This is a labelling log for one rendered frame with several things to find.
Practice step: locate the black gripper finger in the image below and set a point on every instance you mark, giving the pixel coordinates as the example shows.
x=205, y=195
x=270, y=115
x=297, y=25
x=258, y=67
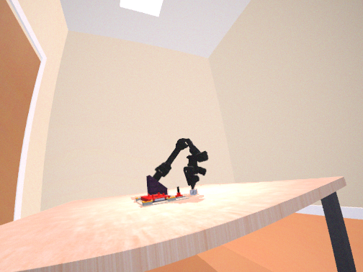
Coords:
x=193, y=183
x=189, y=177

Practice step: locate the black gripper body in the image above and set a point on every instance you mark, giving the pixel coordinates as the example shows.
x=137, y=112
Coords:
x=191, y=168

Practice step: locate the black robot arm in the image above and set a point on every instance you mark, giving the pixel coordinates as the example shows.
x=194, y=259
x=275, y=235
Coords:
x=195, y=156

